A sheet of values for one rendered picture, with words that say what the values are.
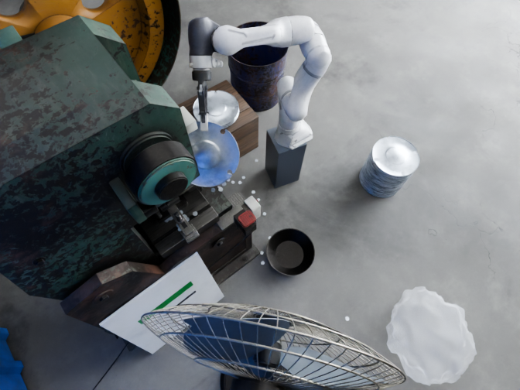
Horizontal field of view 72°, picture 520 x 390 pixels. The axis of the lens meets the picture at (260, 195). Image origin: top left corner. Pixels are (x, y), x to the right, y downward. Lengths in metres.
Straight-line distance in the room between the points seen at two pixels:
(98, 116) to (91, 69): 0.15
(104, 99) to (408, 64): 2.77
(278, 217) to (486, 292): 1.34
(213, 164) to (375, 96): 1.80
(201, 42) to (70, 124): 0.66
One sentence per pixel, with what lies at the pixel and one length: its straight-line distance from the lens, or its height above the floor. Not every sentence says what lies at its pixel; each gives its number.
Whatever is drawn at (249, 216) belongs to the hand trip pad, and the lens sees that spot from 1.53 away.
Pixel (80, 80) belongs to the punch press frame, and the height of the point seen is 1.50.
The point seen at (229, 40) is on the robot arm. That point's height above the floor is 1.29.
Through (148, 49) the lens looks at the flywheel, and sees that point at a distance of 1.55.
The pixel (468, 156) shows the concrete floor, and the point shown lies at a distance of 2.99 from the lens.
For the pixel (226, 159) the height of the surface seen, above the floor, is 0.87.
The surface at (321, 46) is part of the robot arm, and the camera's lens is 1.56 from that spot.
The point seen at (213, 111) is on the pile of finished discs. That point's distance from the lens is 2.32.
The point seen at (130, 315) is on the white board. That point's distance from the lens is 1.78.
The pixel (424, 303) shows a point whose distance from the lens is 2.23.
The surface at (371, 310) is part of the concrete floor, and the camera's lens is 2.30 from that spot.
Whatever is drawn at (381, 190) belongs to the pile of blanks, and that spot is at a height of 0.09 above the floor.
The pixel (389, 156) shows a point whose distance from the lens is 2.34.
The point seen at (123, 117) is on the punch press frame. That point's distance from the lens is 0.91.
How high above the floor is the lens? 2.18
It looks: 65 degrees down
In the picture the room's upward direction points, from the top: 1 degrees clockwise
